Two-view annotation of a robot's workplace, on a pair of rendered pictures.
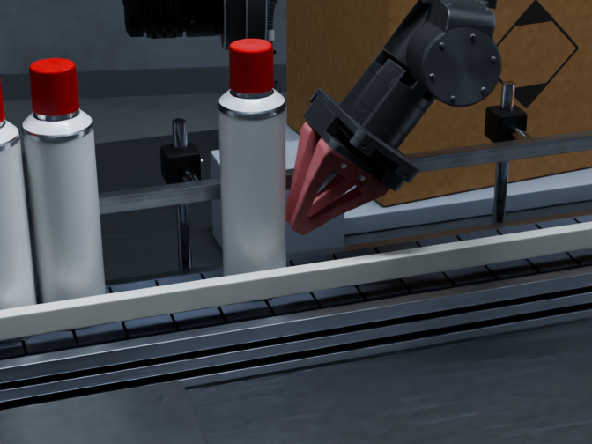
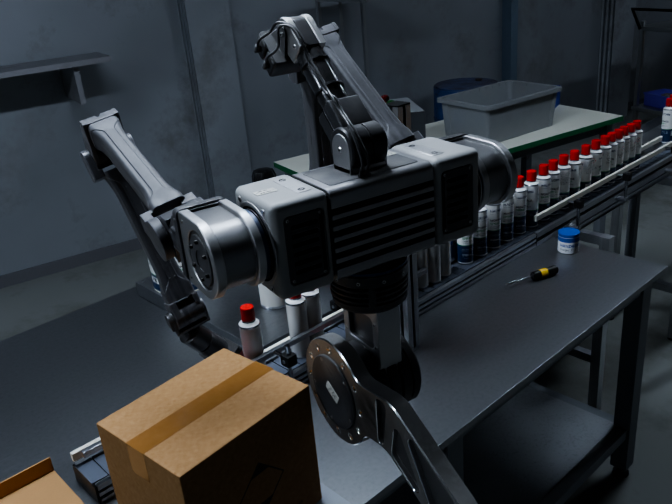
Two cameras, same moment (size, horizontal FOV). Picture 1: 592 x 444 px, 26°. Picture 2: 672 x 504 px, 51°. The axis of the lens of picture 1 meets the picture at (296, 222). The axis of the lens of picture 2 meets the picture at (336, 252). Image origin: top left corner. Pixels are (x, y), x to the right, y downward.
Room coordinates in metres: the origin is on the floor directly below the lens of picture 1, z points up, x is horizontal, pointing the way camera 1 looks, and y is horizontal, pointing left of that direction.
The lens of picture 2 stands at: (2.38, -0.37, 1.86)
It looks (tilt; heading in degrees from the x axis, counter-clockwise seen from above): 24 degrees down; 156
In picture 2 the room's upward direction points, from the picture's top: 5 degrees counter-clockwise
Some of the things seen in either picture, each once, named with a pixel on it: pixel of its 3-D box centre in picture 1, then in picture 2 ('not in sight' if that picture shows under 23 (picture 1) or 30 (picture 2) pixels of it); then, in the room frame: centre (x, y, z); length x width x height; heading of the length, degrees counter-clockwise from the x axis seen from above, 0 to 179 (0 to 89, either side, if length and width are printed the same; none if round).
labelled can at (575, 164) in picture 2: not in sight; (573, 177); (0.45, 1.47, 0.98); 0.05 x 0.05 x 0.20
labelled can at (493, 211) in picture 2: not in sight; (492, 218); (0.61, 0.99, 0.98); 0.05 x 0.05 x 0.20
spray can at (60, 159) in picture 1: (63, 195); (297, 319); (0.87, 0.17, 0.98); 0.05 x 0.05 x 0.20
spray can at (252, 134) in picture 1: (253, 170); (252, 343); (0.91, 0.03, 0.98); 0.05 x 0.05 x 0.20
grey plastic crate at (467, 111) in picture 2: not in sight; (499, 111); (-0.81, 2.11, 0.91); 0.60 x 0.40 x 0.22; 100
